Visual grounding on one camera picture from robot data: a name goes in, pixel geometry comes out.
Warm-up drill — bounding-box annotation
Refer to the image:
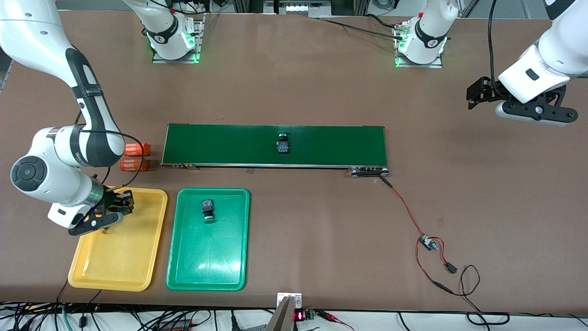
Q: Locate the orange 4680 cylinder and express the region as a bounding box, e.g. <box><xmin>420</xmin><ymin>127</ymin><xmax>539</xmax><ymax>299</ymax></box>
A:
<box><xmin>124</xmin><ymin>142</ymin><xmax>151</xmax><ymax>157</ymax></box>
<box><xmin>120</xmin><ymin>159</ymin><xmax>150</xmax><ymax>172</ymax></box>

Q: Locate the yellow plastic tray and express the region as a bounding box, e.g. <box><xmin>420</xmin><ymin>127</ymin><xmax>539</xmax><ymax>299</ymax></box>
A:
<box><xmin>68</xmin><ymin>185</ymin><xmax>169</xmax><ymax>292</ymax></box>

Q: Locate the green plastic tray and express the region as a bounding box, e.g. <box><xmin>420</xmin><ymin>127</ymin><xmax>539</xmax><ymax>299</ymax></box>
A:
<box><xmin>165</xmin><ymin>187</ymin><xmax>251</xmax><ymax>292</ymax></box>

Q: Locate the green conveyor belt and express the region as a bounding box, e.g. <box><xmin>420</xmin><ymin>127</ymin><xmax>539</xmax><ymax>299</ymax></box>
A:
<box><xmin>161</xmin><ymin>123</ymin><xmax>390</xmax><ymax>178</ymax></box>

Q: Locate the white light fixture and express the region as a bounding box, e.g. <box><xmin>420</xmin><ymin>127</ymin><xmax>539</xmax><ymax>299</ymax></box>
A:
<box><xmin>263</xmin><ymin>0</ymin><xmax>332</xmax><ymax>19</ymax></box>

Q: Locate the red clip lead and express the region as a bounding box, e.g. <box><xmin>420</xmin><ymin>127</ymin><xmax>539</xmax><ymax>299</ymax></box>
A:
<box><xmin>316</xmin><ymin>310</ymin><xmax>355</xmax><ymax>331</ymax></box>

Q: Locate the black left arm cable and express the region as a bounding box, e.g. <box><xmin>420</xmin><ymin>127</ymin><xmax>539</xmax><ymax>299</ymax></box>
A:
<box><xmin>487</xmin><ymin>0</ymin><xmax>506</xmax><ymax>92</ymax></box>

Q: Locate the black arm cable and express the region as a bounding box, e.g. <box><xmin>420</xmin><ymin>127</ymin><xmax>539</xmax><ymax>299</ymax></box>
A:
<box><xmin>487</xmin><ymin>0</ymin><xmax>506</xmax><ymax>92</ymax></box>
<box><xmin>73</xmin><ymin>110</ymin><xmax>147</xmax><ymax>190</ymax></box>

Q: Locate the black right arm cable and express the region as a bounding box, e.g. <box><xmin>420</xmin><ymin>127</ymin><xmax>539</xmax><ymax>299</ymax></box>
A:
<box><xmin>73</xmin><ymin>110</ymin><xmax>147</xmax><ymax>190</ymax></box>

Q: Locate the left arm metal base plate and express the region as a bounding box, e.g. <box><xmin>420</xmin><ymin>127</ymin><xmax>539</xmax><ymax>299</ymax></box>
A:
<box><xmin>394</xmin><ymin>21</ymin><xmax>444</xmax><ymax>69</ymax></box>

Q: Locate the aluminium frame profile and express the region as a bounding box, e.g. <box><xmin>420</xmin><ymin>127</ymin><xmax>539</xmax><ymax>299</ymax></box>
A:
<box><xmin>231</xmin><ymin>0</ymin><xmax>265</xmax><ymax>14</ymax></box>
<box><xmin>459</xmin><ymin>0</ymin><xmax>481</xmax><ymax>19</ymax></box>
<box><xmin>331</xmin><ymin>0</ymin><xmax>371</xmax><ymax>17</ymax></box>

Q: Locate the black power cable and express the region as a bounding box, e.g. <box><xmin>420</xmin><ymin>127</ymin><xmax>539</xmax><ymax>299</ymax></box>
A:
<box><xmin>366</xmin><ymin>14</ymin><xmax>404</xmax><ymax>31</ymax></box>
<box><xmin>318</xmin><ymin>17</ymin><xmax>405</xmax><ymax>40</ymax></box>

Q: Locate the black cable with inline box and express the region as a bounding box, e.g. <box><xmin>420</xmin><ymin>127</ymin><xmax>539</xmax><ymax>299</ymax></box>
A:
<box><xmin>79</xmin><ymin>290</ymin><xmax>102</xmax><ymax>328</ymax></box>

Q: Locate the red black twisted wire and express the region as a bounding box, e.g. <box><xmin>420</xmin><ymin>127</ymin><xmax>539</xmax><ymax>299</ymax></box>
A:
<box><xmin>379</xmin><ymin>176</ymin><xmax>428</xmax><ymax>237</ymax></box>

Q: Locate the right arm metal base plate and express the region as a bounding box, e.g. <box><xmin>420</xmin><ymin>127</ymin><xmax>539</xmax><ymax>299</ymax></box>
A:
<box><xmin>152</xmin><ymin>13</ymin><xmax>205</xmax><ymax>64</ymax></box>

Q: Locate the red wire with black connector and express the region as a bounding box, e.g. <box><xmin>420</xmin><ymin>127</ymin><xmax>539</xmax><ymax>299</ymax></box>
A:
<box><xmin>415</xmin><ymin>236</ymin><xmax>460</xmax><ymax>295</ymax></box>

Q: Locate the grey metal camera stand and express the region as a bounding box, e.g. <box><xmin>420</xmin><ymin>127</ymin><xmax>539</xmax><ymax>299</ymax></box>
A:
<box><xmin>266</xmin><ymin>292</ymin><xmax>303</xmax><ymax>331</ymax></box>

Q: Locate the thin black looped cable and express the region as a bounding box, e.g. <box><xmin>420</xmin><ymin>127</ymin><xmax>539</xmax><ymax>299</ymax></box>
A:
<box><xmin>452</xmin><ymin>264</ymin><xmax>511</xmax><ymax>327</ymax></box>

